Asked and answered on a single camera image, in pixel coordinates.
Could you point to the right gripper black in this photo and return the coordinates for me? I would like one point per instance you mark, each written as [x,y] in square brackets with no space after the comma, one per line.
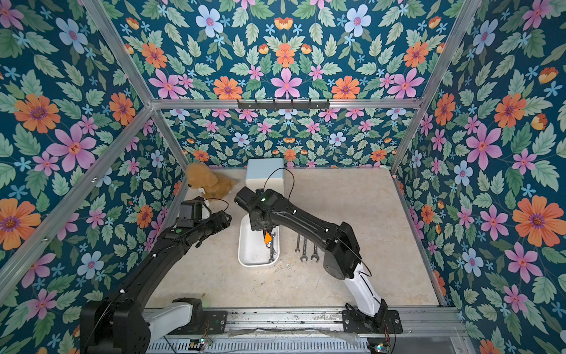
[259,223]

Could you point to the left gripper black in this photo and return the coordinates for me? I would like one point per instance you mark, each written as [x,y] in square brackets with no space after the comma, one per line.
[218,225]

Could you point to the orange handled adjustable wrench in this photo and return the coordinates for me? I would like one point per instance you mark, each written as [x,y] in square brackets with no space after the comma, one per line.
[267,238]

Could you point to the white plastic storage tray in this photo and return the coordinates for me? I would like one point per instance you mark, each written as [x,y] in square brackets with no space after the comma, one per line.
[252,252]

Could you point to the silver end wrench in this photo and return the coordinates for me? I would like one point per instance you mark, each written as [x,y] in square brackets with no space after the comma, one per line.
[304,258]

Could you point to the large silver wrench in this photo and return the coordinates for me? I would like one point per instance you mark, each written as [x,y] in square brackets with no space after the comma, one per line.
[315,256]

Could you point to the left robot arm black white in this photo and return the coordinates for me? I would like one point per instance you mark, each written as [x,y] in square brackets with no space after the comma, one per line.
[115,324]

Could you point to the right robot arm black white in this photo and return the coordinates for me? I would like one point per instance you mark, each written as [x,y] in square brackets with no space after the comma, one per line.
[342,257]

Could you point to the brown plush teddy dog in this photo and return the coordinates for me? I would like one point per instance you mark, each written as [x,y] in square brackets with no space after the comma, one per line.
[213,185]

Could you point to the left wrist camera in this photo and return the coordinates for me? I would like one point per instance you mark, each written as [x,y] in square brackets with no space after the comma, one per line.
[190,213]

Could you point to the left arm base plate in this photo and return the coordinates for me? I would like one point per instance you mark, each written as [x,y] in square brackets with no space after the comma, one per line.
[204,322]

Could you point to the black hook rail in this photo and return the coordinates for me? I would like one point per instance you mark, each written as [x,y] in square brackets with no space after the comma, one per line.
[283,104]

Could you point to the aluminium front rail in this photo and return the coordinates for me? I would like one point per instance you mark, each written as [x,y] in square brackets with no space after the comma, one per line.
[306,330]

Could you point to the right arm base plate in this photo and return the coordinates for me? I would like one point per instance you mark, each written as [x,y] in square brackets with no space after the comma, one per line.
[356,322]

